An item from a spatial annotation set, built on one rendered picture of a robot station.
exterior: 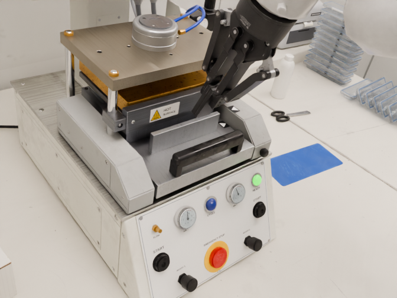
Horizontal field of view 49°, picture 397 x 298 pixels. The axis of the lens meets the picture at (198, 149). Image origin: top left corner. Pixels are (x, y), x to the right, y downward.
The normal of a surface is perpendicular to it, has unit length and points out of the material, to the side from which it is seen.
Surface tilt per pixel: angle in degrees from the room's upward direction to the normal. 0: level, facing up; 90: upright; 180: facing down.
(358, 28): 117
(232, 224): 65
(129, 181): 41
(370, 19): 93
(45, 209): 0
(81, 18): 90
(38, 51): 90
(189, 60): 0
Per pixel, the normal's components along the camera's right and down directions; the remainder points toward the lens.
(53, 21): 0.66, 0.54
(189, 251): 0.63, 0.17
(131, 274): -0.77, 0.29
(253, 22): -0.52, 0.55
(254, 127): 0.52, -0.23
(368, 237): 0.15, -0.78
